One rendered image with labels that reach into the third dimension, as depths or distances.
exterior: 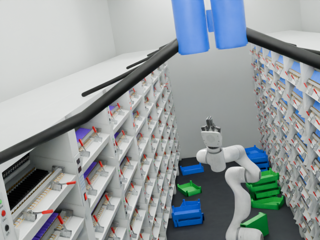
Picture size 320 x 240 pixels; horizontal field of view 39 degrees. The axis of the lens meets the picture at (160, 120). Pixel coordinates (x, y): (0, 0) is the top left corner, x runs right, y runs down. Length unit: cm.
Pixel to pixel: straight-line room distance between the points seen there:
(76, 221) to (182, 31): 126
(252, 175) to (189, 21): 206
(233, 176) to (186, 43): 208
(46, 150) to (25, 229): 54
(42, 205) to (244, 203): 155
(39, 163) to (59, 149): 11
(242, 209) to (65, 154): 134
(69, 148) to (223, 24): 118
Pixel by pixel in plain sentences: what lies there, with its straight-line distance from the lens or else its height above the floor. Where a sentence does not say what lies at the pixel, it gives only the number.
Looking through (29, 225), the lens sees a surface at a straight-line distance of 150.
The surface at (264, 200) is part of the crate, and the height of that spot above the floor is 4.
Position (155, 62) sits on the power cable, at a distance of 88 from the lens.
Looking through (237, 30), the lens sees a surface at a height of 201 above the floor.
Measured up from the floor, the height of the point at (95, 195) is 130.
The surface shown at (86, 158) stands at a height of 149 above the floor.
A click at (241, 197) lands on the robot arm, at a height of 94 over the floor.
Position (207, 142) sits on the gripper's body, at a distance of 241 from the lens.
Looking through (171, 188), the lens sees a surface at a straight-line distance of 543.
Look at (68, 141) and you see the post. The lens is 190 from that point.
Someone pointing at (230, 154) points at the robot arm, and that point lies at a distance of 260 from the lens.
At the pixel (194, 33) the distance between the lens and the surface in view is 85.
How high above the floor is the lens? 203
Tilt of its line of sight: 11 degrees down
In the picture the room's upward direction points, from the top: 9 degrees counter-clockwise
